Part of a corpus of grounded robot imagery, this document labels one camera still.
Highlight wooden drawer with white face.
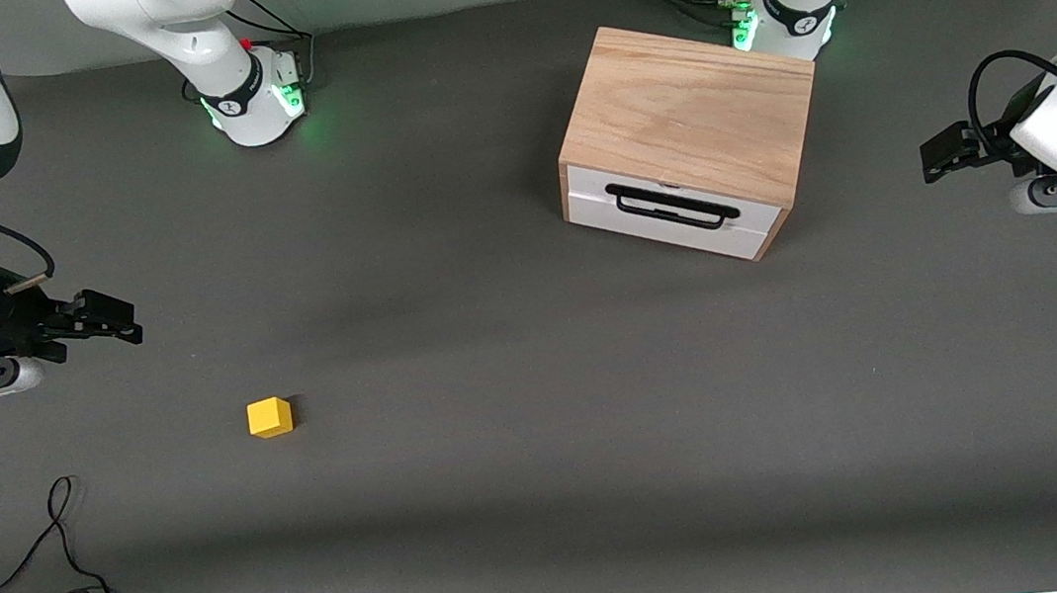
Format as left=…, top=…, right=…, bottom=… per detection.
left=562, top=141, right=788, bottom=280

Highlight grey felt table mat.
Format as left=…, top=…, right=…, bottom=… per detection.
left=0, top=0, right=1057, bottom=593

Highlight black right arm base cables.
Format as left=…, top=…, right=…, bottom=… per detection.
left=174, top=0, right=322, bottom=108

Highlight yellow cube block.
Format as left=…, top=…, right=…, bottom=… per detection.
left=246, top=394, right=296, bottom=441

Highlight wooden drawer cabinet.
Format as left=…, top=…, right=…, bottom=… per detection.
left=543, top=3, right=836, bottom=283

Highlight black metal drawer handle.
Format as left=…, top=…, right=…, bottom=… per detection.
left=605, top=169, right=743, bottom=242

